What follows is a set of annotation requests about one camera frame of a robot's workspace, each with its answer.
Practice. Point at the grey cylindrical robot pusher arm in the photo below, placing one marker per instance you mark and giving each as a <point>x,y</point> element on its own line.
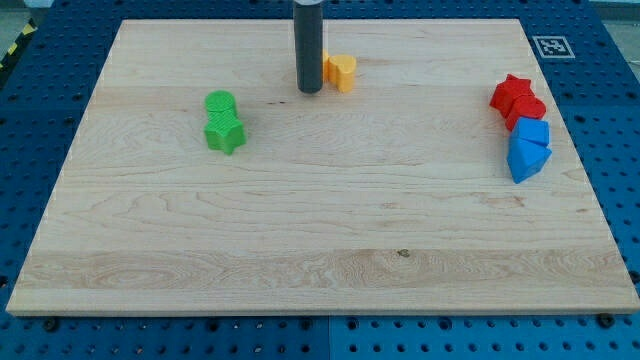
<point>308,36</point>

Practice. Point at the red heart block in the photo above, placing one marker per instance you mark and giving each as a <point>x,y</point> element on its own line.
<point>524,106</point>

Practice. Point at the white fiducial marker tag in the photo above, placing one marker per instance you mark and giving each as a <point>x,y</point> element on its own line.
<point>553,47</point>

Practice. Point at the green cylinder block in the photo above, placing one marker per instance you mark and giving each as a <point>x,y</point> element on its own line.
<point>220,101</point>

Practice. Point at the red star block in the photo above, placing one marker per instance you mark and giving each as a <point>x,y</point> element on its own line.
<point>508,91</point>

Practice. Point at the yellow black hazard tape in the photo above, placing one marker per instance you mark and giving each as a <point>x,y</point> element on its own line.
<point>17,48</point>

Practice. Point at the blue cube block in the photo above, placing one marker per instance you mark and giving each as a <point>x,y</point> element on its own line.
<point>532,130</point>

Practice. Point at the green star block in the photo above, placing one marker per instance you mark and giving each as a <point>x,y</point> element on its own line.
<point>224,131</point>

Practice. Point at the yellow block behind pusher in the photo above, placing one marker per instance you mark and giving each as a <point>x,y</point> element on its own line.
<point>325,65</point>

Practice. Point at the yellow heart block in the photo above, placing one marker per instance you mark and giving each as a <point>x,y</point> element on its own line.
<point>341,71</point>

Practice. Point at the blue pentagon block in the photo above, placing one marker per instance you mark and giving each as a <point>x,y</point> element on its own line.
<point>525,158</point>

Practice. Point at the light wooden board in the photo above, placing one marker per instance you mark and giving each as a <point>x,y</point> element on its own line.
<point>393,199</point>

